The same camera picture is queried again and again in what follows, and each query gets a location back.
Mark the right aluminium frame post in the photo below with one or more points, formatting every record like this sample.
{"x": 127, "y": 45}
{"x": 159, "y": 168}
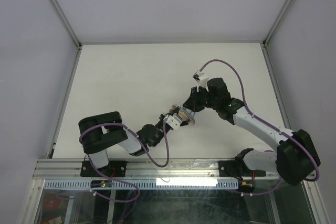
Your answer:
{"x": 277, "y": 22}

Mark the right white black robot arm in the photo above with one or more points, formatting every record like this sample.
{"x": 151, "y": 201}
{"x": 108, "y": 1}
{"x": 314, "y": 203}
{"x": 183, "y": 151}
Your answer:
{"x": 293, "y": 155}

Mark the metal keyring holder with rings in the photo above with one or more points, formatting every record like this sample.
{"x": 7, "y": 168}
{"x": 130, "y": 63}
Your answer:
{"x": 190, "y": 114}

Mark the grey slotted cable duct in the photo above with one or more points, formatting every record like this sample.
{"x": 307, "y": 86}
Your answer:
{"x": 144, "y": 184}

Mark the left aluminium frame post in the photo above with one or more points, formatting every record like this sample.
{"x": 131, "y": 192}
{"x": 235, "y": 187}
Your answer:
{"x": 65, "y": 22}

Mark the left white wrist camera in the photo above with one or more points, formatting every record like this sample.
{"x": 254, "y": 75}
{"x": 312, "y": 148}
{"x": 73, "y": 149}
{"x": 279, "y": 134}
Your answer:
{"x": 174, "y": 121}

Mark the aluminium mounting rail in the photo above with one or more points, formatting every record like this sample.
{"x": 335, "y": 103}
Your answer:
{"x": 75, "y": 168}

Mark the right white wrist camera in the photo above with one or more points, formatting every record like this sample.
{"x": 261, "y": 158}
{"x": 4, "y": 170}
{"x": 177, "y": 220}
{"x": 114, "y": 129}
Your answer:
{"x": 201, "y": 77}

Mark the aluminium frame post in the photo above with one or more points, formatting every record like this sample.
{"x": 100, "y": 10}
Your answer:
{"x": 277, "y": 22}
{"x": 65, "y": 22}

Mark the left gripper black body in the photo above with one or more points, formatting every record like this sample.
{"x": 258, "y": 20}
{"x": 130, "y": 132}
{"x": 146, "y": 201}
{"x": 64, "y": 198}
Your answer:
{"x": 161, "y": 118}

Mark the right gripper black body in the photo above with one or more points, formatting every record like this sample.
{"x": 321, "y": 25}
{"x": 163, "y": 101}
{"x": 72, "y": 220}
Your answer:
{"x": 203, "y": 99}

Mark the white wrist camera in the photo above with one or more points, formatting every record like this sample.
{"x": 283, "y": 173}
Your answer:
{"x": 174, "y": 121}
{"x": 201, "y": 77}

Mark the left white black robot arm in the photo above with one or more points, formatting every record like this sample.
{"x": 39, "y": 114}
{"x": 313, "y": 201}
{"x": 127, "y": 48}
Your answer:
{"x": 100, "y": 132}

